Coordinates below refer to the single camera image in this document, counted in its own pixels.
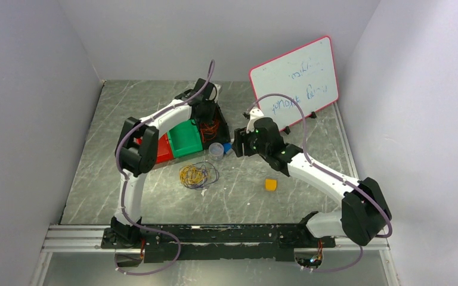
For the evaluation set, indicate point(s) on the clear round container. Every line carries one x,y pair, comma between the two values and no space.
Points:
216,151

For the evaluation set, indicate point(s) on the orange yellow block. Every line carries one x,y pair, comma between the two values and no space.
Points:
270,184

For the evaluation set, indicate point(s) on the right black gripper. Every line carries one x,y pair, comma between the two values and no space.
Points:
241,136

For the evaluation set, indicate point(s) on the aluminium frame rail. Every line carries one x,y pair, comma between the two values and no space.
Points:
74,239

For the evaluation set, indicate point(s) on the white board with red frame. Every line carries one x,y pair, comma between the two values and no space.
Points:
304,77

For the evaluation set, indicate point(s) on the red plastic bin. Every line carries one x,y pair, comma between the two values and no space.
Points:
161,149

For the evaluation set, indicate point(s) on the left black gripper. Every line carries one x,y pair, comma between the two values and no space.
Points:
210,118

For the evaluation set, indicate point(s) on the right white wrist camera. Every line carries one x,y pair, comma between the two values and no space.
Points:
252,115

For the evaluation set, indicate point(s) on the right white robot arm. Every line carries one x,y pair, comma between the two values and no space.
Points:
363,212

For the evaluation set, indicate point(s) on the blue eraser block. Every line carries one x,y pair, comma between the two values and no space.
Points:
227,148

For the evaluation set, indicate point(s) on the black plastic bin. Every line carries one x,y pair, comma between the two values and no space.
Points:
217,131

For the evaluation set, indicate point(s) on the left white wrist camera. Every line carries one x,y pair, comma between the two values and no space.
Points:
216,90

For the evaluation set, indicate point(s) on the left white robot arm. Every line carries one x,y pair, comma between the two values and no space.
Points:
137,149

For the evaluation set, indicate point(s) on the green plastic bin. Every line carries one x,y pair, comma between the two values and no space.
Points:
184,139

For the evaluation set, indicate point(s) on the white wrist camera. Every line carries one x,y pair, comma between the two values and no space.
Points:
216,90
252,115

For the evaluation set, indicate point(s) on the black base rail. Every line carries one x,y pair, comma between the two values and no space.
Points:
164,242

